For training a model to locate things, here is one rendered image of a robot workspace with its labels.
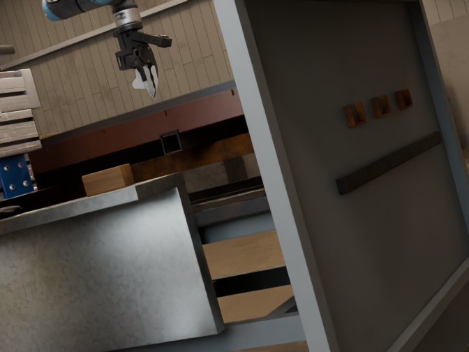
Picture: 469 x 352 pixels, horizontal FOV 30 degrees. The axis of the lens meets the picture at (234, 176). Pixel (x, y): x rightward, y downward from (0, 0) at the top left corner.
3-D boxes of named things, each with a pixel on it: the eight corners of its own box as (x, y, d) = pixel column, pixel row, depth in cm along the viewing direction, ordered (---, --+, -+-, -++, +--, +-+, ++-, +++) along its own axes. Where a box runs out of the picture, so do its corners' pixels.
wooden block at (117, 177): (86, 197, 200) (80, 176, 200) (97, 193, 206) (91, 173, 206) (125, 186, 197) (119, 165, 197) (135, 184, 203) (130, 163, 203)
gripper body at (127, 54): (134, 71, 256) (123, 31, 256) (158, 63, 252) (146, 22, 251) (119, 72, 249) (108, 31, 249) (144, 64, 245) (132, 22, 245)
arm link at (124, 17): (143, 8, 251) (128, 8, 244) (147, 23, 251) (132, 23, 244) (122, 15, 255) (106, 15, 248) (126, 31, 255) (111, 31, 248)
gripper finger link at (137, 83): (140, 101, 252) (131, 70, 252) (157, 96, 249) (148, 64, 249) (135, 102, 249) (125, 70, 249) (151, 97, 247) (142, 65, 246)
